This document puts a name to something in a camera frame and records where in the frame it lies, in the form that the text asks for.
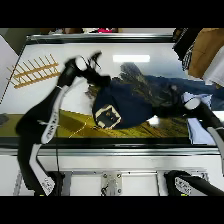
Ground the checked garment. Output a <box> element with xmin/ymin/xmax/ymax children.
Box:
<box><xmin>181</xmin><ymin>42</ymin><xmax>198</xmax><ymax>73</ymax></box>

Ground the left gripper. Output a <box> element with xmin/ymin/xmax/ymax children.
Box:
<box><xmin>85</xmin><ymin>68</ymin><xmax>112</xmax><ymax>89</ymax></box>

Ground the navy T-shirt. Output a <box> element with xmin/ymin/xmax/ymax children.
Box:
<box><xmin>91</xmin><ymin>78</ymin><xmax>158</xmax><ymax>131</ymax></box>

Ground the brown garment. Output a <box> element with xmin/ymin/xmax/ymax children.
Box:
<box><xmin>187</xmin><ymin>28</ymin><xmax>224</xmax><ymax>80</ymax></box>

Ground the light blue T-shirt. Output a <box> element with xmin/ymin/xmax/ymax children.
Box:
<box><xmin>181</xmin><ymin>92</ymin><xmax>224</xmax><ymax>146</ymax></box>

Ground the black garment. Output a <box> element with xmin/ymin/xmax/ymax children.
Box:
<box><xmin>171</xmin><ymin>28</ymin><xmax>203</xmax><ymax>62</ymax></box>

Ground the white garment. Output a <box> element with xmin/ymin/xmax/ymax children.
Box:
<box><xmin>202</xmin><ymin>46</ymin><xmax>224</xmax><ymax>88</ymax></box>

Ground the wooden rack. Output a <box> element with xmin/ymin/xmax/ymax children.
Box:
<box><xmin>6</xmin><ymin>53</ymin><xmax>62</xmax><ymax>90</ymax></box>

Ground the silver frame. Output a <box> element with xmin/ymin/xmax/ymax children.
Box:
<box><xmin>0</xmin><ymin>146</ymin><xmax>224</xmax><ymax>197</ymax></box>

